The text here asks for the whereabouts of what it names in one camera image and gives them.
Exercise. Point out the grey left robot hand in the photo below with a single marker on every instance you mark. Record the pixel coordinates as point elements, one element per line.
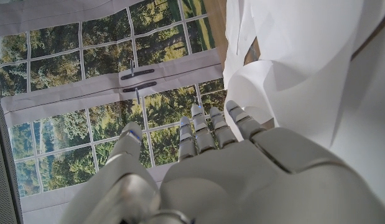
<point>242,186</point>

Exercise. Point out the white receipt paper strip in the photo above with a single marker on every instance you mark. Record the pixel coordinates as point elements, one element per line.
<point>298,46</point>

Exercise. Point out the printed forest window backdrop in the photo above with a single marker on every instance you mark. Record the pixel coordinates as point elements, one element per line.
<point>64,71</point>

